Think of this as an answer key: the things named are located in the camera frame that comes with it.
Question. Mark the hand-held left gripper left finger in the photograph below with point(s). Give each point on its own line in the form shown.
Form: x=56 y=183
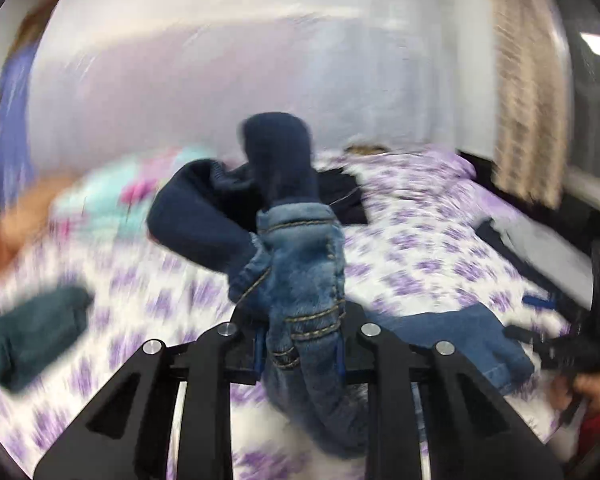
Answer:
x=245 y=360

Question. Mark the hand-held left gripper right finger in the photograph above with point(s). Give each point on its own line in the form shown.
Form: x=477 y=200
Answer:
x=352 y=360

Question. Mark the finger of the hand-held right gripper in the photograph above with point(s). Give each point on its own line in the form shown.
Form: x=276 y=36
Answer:
x=540 y=302
x=540 y=345

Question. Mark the blue jeans pants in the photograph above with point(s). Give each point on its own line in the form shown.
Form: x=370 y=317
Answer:
x=305 y=270

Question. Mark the person's right hand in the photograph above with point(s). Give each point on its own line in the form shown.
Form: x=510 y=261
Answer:
x=597 y=390

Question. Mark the grey cloth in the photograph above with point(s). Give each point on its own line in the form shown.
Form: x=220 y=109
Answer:
x=535 y=230

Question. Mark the purple floral bed sheet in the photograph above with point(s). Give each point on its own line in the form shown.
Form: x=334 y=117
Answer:
x=420 y=255

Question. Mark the dark navy garment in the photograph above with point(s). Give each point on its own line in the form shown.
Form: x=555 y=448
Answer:
x=195 y=215

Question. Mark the black folded garment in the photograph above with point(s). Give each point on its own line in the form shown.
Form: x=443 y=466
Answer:
x=345 y=200

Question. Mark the teal folded cloth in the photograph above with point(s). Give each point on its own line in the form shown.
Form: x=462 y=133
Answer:
x=30 y=335

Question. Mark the beige patterned curtain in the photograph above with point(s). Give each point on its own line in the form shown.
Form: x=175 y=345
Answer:
x=525 y=85

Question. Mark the light blue pink printed blanket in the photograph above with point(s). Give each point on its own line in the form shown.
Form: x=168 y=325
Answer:
x=95 y=195

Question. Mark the orange brown object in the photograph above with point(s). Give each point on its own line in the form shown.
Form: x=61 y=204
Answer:
x=10 y=240

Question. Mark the blue hanging cloth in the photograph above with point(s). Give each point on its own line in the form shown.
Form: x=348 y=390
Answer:
x=15 y=110

